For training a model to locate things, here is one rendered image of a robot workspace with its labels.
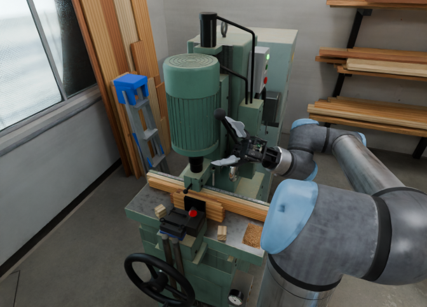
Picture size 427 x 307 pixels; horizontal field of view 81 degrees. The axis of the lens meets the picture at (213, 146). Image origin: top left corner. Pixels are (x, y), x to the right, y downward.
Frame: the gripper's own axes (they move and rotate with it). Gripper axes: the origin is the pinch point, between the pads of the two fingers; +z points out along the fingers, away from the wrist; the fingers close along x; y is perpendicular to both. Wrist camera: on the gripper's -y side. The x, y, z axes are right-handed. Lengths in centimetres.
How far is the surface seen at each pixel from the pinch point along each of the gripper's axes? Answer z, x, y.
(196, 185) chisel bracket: -7.0, 15.3, -23.4
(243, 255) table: -27.7, 34.9, -11.3
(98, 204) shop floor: 20, 56, -182
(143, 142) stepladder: 8, -5, -116
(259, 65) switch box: -12.5, -35.5, -9.3
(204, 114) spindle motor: 5.0, -6.8, -2.5
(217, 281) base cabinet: -32, 52, -32
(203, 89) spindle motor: 9.4, -12.1, 2.6
